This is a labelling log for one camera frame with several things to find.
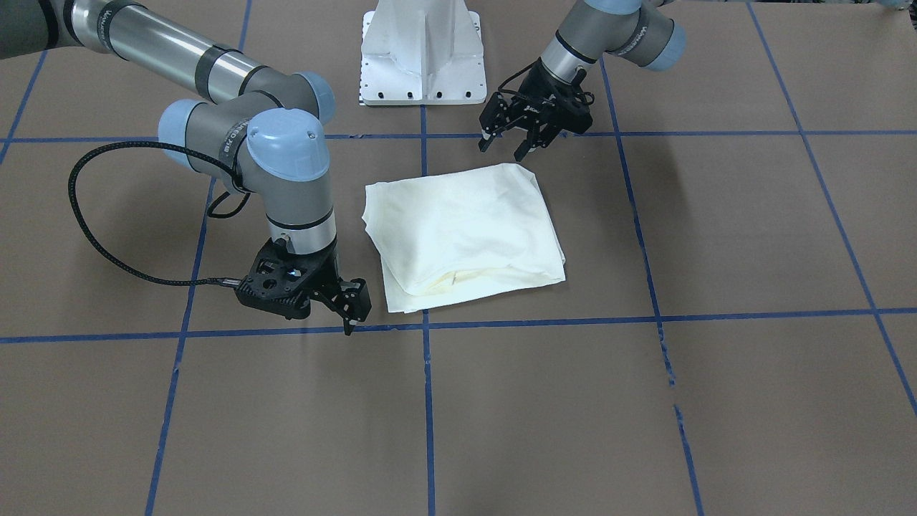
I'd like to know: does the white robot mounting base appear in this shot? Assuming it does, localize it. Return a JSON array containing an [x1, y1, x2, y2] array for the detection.
[[358, 1, 488, 107]]

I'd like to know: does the cream long-sleeve cat shirt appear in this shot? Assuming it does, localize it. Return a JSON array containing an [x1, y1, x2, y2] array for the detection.
[[363, 163, 566, 313]]

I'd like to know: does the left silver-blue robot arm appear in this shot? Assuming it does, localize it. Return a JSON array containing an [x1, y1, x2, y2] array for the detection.
[[478, 1, 686, 161]]

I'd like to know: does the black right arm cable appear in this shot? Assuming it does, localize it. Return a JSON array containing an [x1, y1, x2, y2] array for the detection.
[[68, 140, 251, 289]]

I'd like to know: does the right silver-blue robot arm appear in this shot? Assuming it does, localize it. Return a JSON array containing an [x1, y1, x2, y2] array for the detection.
[[2, 1, 371, 335]]

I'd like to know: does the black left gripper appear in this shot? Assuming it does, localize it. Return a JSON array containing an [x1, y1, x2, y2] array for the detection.
[[478, 61, 594, 161]]

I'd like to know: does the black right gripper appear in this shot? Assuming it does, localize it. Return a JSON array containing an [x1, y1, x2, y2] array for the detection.
[[276, 239, 371, 336]]

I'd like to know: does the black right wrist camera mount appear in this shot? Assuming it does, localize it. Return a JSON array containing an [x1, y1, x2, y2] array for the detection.
[[234, 239, 311, 320]]

